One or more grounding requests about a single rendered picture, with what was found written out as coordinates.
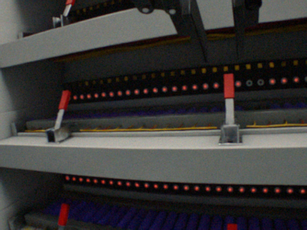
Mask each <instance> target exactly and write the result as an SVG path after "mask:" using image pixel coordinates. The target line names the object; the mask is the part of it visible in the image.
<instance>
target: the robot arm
mask: <svg viewBox="0 0 307 230"><path fill-rule="evenodd" d="M131 1H132V3H133V4H134V5H135V7H136V8H137V9H138V11H139V12H141V13H142V14H150V13H153V12H154V10H155V9H156V10H162V11H164V12H165V13H167V14H168V15H169V17H170V19H171V21H172V23H173V25H174V28H175V29H176V32H177V34H178V35H180V36H188V35H189V36H190V39H191V41H192V45H193V47H194V48H195V50H196V54H197V56H198V59H199V62H200V63H206V62H208V56H207V34H206V32H205V29H204V25H203V21H202V18H201V14H200V10H199V7H198V4H197V2H196V0H131ZM231 3H232V12H233V20H234V28H235V40H236V52H237V59H239V60H241V59H246V58H245V29H244V28H246V27H252V26H253V27H255V26H256V25H257V24H258V23H259V8H260V7H261V6H262V5H263V2H262V0H231Z"/></svg>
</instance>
